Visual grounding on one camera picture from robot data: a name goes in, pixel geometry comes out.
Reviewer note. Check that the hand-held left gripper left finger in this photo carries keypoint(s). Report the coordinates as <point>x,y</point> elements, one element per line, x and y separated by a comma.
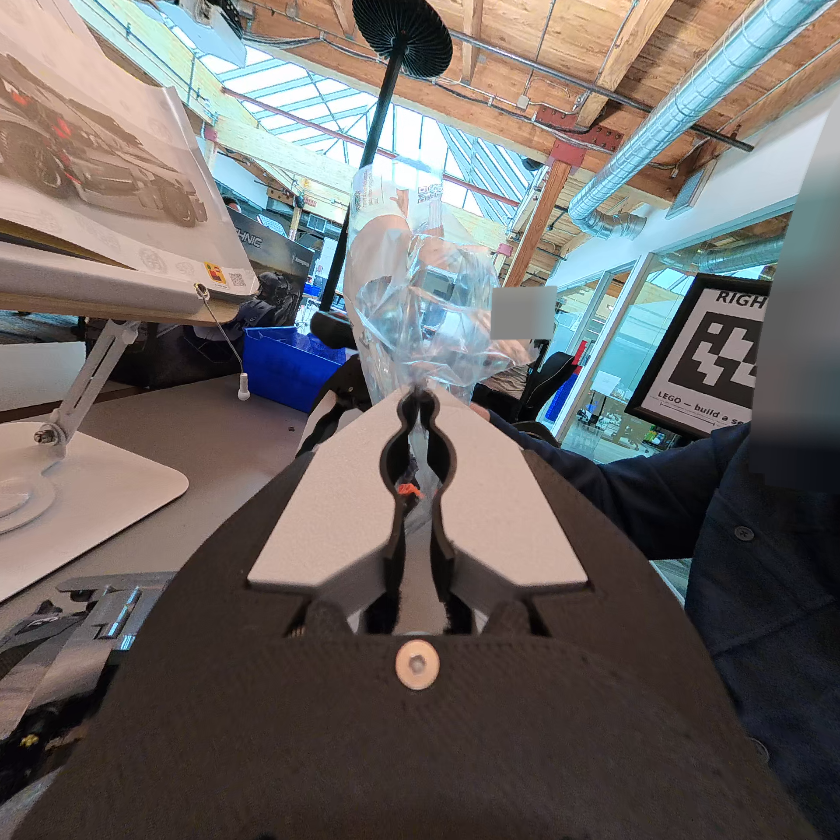
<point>328,525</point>

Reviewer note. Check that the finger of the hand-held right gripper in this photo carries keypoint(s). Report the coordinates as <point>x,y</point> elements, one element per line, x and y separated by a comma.
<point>315,426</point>

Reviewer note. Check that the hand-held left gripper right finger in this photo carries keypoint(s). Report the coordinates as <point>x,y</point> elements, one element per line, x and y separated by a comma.
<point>512,525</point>

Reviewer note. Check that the blue plastic bin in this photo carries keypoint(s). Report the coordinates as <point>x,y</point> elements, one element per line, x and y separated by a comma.
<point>282,367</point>

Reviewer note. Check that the clear bag of lego parts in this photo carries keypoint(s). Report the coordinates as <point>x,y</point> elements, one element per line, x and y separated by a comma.
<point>420,295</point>

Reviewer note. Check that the white metal book stand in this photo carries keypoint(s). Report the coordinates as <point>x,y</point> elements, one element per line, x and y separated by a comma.
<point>98,499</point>

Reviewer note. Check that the lego car model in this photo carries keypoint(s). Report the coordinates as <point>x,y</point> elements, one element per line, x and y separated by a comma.
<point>52,643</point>

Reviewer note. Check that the lego instruction booklet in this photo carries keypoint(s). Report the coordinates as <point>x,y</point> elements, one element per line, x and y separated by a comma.
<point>98,164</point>

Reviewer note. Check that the person's right forearm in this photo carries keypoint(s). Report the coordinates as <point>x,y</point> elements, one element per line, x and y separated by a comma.
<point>623,492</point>

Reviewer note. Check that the black lego set box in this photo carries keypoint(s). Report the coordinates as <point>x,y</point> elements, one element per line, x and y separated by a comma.
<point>269,243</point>

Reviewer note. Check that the person's right hand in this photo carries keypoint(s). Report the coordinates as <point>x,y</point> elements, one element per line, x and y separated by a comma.
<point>481,413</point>

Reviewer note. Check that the black office chair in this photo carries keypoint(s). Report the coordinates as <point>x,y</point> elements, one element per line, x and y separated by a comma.
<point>551,387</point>

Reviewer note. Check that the black framed marker sign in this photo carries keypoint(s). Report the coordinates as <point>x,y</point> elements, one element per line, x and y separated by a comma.
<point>695,394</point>

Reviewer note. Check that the person's torso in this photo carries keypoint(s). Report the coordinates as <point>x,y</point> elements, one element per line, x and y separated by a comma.
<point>774,623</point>

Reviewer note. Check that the black pole with round disc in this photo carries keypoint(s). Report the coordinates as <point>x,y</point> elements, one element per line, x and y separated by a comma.
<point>400,33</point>

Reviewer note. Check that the white ceiling unit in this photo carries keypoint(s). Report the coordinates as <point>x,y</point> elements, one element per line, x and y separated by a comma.
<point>210,33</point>

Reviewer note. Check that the silver ventilation duct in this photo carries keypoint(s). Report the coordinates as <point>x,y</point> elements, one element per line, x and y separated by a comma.
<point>689,98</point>

